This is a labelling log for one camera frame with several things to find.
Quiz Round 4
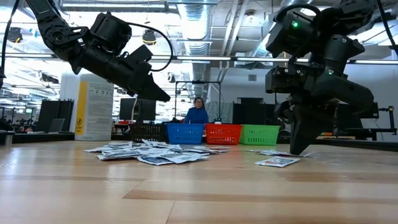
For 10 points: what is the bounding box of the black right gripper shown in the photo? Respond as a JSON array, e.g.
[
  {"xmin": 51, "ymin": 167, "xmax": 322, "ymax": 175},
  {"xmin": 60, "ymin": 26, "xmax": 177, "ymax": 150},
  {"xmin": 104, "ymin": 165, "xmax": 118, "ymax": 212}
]
[{"xmin": 274, "ymin": 62, "xmax": 375, "ymax": 156}]

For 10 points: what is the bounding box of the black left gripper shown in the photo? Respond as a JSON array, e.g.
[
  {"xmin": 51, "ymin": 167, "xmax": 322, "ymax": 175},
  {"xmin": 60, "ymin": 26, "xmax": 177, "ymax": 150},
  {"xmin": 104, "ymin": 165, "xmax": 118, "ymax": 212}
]
[{"xmin": 72, "ymin": 46, "xmax": 172, "ymax": 103}]

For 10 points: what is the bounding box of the black computer monitor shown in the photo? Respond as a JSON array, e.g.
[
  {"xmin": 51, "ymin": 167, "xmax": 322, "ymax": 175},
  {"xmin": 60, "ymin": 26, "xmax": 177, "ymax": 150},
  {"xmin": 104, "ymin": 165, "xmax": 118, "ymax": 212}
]
[{"xmin": 119, "ymin": 97, "xmax": 157, "ymax": 123}]

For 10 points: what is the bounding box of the black plastic bin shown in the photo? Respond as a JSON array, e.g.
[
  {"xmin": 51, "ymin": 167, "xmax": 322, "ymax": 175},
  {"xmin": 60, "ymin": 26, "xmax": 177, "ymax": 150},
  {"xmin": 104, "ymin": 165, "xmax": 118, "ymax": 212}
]
[{"xmin": 129, "ymin": 123, "xmax": 168, "ymax": 143}]

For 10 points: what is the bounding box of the green plastic bin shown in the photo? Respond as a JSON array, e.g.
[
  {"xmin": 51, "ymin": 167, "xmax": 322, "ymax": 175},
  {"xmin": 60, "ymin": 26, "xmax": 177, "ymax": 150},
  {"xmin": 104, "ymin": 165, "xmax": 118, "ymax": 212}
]
[{"xmin": 239, "ymin": 124, "xmax": 280, "ymax": 146}]

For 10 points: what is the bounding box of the person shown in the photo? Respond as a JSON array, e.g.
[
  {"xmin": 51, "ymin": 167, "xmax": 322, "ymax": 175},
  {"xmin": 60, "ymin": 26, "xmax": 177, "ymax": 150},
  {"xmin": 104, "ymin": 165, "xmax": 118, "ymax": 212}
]
[{"xmin": 183, "ymin": 96, "xmax": 210, "ymax": 124}]

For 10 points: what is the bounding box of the blue plastic bin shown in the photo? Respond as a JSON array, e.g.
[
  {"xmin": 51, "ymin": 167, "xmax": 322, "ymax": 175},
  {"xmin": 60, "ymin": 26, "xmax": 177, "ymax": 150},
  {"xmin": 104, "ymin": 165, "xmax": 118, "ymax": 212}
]
[{"xmin": 166, "ymin": 123, "xmax": 205, "ymax": 145}]

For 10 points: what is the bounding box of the ceiling light strip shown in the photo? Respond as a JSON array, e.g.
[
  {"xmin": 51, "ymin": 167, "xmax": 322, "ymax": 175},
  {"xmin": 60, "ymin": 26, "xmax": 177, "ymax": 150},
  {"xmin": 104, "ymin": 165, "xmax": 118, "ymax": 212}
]
[
  {"xmin": 354, "ymin": 58, "xmax": 398, "ymax": 65},
  {"xmin": 152, "ymin": 55, "xmax": 233, "ymax": 62}
]

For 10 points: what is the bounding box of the black partition panel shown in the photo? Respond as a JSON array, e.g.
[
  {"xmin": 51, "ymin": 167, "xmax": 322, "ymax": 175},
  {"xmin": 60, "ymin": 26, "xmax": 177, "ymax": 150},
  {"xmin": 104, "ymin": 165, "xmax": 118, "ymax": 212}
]
[{"xmin": 232, "ymin": 97, "xmax": 276, "ymax": 125}]

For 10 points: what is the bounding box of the black background table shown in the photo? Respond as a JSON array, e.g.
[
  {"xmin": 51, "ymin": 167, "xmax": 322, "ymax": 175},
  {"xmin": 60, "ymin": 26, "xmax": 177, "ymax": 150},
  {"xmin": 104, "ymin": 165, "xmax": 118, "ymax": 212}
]
[{"xmin": 334, "ymin": 126, "xmax": 398, "ymax": 141}]

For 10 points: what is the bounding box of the white wipes canister yellow stripe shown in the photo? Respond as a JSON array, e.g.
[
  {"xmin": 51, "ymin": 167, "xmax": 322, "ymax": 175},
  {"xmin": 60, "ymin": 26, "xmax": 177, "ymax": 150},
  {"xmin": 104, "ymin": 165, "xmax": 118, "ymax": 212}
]
[{"xmin": 74, "ymin": 73, "xmax": 115, "ymax": 141}]

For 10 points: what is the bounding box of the small black monitor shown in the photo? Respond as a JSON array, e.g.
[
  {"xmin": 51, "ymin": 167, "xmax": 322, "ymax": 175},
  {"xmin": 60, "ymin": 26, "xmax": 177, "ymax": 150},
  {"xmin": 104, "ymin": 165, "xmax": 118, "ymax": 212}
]
[{"xmin": 354, "ymin": 105, "xmax": 379, "ymax": 119}]

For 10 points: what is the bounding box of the red plastic bin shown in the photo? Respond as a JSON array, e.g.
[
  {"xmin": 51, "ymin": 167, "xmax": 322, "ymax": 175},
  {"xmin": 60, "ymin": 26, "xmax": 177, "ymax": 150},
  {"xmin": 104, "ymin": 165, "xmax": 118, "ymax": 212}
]
[{"xmin": 204, "ymin": 123, "xmax": 243, "ymax": 146}]

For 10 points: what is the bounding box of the grey chair back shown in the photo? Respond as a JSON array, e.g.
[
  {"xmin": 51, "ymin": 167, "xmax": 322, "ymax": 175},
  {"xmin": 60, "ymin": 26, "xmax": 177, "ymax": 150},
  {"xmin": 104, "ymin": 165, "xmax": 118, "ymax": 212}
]
[{"xmin": 49, "ymin": 118, "xmax": 66, "ymax": 133}]

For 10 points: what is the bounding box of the black cabinet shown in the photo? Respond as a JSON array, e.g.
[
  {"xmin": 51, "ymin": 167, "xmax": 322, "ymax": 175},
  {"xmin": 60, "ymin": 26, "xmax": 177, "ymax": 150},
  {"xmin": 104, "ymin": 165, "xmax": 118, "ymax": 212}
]
[{"xmin": 37, "ymin": 99, "xmax": 75, "ymax": 133}]

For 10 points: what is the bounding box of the grey box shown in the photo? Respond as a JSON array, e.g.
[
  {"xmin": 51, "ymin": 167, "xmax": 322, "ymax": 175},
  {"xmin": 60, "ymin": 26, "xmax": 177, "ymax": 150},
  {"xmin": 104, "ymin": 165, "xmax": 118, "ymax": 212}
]
[{"xmin": 0, "ymin": 129, "xmax": 16, "ymax": 146}]

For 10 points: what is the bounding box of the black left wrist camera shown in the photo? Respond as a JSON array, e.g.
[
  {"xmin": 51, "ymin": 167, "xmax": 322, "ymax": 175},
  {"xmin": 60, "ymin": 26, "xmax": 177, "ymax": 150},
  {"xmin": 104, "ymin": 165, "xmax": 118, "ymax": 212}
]
[{"xmin": 123, "ymin": 44, "xmax": 154, "ymax": 68}]

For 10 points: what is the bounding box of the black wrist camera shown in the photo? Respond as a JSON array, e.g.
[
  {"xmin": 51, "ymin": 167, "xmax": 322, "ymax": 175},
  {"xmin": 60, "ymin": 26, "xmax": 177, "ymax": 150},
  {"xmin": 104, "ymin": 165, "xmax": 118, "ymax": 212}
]
[
  {"xmin": 265, "ymin": 66, "xmax": 309, "ymax": 94},
  {"xmin": 123, "ymin": 44, "xmax": 154, "ymax": 68}
]

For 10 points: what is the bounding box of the black left camera cable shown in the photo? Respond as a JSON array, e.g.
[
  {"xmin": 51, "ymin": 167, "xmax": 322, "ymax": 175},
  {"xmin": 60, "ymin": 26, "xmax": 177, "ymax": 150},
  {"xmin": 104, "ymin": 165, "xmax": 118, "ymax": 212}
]
[{"xmin": 126, "ymin": 22, "xmax": 174, "ymax": 73}]

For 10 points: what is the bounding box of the black camera cable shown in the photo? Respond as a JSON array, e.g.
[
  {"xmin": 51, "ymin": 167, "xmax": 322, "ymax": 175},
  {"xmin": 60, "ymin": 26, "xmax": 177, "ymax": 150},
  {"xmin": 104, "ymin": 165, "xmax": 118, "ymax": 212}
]
[
  {"xmin": 126, "ymin": 22, "xmax": 174, "ymax": 73},
  {"xmin": 274, "ymin": 2, "xmax": 323, "ymax": 24}
]

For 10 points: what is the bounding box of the black stand frame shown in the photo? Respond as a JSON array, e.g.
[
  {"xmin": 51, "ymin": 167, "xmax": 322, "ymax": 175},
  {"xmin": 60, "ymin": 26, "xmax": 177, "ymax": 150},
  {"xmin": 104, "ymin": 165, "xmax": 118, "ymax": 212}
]
[{"xmin": 174, "ymin": 80, "xmax": 222, "ymax": 123}]

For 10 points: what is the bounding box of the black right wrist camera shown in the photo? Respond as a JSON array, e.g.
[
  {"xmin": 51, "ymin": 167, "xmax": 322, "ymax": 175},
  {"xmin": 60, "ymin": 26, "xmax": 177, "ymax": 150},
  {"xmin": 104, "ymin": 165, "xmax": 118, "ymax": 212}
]
[{"xmin": 265, "ymin": 66, "xmax": 309, "ymax": 94}]

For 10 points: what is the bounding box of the black overhead camera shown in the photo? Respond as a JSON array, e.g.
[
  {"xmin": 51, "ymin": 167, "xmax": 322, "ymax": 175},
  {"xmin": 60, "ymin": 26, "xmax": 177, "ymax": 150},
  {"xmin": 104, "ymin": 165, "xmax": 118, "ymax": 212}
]
[{"xmin": 142, "ymin": 29, "xmax": 157, "ymax": 46}]

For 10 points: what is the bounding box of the silver ventilation duct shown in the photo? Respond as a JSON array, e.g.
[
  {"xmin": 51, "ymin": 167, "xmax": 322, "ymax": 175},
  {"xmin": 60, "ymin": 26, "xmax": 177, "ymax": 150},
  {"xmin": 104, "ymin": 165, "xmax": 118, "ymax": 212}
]
[{"xmin": 176, "ymin": 0, "xmax": 213, "ymax": 94}]

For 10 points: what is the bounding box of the black camera stand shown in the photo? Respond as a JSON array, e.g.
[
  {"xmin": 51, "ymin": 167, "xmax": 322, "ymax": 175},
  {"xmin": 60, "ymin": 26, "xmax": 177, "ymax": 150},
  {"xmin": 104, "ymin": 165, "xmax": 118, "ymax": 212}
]
[{"xmin": 378, "ymin": 105, "xmax": 396, "ymax": 135}]

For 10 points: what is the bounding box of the silver slanted duct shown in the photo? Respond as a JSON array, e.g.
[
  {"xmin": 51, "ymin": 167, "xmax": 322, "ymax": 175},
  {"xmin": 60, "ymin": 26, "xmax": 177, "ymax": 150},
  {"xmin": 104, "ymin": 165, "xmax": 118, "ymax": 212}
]
[{"xmin": 248, "ymin": 0, "xmax": 292, "ymax": 58}]

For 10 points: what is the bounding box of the black aluminium table frame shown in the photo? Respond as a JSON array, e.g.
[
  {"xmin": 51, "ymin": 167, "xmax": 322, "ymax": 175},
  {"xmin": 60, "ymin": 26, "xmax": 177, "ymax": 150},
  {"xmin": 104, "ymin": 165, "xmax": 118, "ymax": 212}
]
[{"xmin": 12, "ymin": 133, "xmax": 398, "ymax": 152}]

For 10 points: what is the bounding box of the black right camera cable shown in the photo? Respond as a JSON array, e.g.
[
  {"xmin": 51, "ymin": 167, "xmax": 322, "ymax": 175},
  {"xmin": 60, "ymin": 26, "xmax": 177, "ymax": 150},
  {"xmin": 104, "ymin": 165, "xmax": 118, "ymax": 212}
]
[{"xmin": 274, "ymin": 2, "xmax": 323, "ymax": 24}]

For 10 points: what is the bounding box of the black hanging cable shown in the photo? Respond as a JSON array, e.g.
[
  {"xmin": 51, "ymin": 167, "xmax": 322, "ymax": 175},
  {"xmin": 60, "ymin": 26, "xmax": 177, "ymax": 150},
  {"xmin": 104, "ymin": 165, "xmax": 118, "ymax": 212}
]
[{"xmin": 376, "ymin": 0, "xmax": 398, "ymax": 52}]

